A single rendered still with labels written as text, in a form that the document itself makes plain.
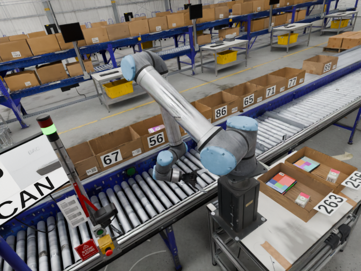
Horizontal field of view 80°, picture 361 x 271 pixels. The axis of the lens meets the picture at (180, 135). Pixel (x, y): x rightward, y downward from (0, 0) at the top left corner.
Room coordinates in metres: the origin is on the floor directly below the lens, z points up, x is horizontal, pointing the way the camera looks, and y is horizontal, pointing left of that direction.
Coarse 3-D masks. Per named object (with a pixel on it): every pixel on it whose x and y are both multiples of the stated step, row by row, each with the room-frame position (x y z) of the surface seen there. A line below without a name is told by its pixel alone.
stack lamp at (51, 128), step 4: (48, 120) 0.83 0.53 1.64; (40, 124) 0.81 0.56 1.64; (44, 124) 0.81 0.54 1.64; (48, 124) 0.82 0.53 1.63; (52, 124) 0.84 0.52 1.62; (44, 128) 0.81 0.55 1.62; (48, 128) 0.82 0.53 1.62; (52, 128) 0.83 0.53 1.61; (44, 132) 0.81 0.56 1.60; (48, 132) 0.81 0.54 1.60; (52, 132) 0.82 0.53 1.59
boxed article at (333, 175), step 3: (330, 171) 1.15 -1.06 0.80; (333, 171) 1.14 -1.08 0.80; (336, 171) 1.14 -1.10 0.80; (330, 174) 1.12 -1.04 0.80; (333, 174) 1.11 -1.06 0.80; (336, 174) 1.11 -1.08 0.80; (327, 177) 1.10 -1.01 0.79; (330, 177) 1.09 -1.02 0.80; (333, 177) 1.08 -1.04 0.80; (336, 177) 1.08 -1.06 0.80; (327, 180) 1.10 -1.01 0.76; (330, 180) 1.09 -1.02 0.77; (333, 180) 1.07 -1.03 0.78
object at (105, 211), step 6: (108, 204) 0.86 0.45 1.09; (114, 204) 0.87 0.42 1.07; (102, 210) 0.82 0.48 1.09; (108, 210) 0.82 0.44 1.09; (114, 210) 0.82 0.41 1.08; (96, 216) 0.79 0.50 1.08; (102, 216) 0.79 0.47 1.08; (108, 216) 0.80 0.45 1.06; (102, 222) 0.78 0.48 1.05; (108, 222) 0.81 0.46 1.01
